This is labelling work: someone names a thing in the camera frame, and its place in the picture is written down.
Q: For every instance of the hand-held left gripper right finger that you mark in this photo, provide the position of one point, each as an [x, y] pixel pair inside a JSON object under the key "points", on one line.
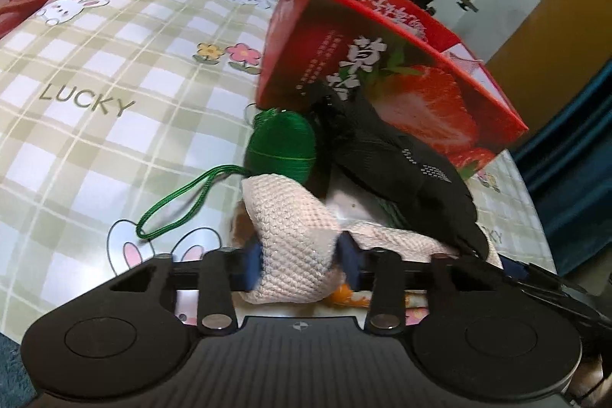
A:
{"points": [[351, 262]]}

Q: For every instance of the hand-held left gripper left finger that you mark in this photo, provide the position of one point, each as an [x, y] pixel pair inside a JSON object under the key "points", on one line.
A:
{"points": [[252, 264]]}

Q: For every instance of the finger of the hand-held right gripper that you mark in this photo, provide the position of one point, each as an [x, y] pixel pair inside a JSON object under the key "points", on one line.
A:
{"points": [[540, 279]]}

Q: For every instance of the cream knitted sock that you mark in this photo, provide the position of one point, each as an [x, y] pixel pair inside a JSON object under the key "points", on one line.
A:
{"points": [[287, 226]]}

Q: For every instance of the black mesh glove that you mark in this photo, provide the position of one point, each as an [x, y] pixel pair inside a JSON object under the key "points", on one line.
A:
{"points": [[406, 178]]}

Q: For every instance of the green thread sachet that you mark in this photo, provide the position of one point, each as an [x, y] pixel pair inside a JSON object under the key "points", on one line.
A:
{"points": [[282, 140]]}

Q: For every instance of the red strawberry print box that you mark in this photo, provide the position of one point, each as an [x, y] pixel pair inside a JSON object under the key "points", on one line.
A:
{"points": [[315, 40]]}

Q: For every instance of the orange floral cloth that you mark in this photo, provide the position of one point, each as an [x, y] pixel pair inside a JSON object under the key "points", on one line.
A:
{"points": [[346, 295]]}

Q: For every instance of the teal curtain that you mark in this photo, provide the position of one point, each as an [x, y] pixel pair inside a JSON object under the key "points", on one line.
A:
{"points": [[573, 169]]}

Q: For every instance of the green checked rabbit tablecloth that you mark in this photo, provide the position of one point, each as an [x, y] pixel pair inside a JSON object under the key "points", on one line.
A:
{"points": [[119, 68]]}

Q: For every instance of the wooden door panel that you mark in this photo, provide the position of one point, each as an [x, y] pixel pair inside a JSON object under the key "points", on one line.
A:
{"points": [[550, 30]]}

